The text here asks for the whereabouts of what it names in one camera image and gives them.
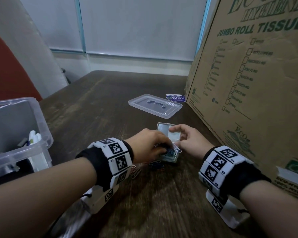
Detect person's right hand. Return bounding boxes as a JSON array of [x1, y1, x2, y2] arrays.
[[169, 124, 215, 160]]

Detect person's left hand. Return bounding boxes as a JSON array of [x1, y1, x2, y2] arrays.
[[125, 128, 172, 164]]

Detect coloured paper clips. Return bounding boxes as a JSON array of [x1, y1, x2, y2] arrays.
[[128, 142, 182, 180]]

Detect small clear paper clip box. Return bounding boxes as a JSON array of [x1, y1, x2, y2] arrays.
[[156, 122, 182, 163]]

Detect clear plastic container lid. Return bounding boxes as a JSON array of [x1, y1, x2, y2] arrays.
[[128, 94, 183, 119]]

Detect clear plastic storage bin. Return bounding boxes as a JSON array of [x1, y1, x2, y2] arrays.
[[0, 97, 54, 181]]

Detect bundle of markers and pens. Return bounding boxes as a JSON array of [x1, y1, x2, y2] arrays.
[[29, 130, 42, 144]]

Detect person's left forearm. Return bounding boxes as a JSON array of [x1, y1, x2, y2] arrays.
[[0, 157, 97, 238]]

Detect black wristband with marker tiles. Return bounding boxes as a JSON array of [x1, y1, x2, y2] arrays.
[[75, 137, 134, 192], [198, 145, 272, 200]]

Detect round blue sticker card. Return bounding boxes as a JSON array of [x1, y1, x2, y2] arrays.
[[166, 93, 187, 103]]

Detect large printed cardboard box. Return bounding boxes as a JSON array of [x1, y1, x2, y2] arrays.
[[184, 0, 298, 204]]

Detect frosted glass partition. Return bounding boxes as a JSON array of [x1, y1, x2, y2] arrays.
[[19, 0, 212, 62]]

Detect red panel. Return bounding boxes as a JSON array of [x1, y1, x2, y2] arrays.
[[0, 23, 43, 102]]

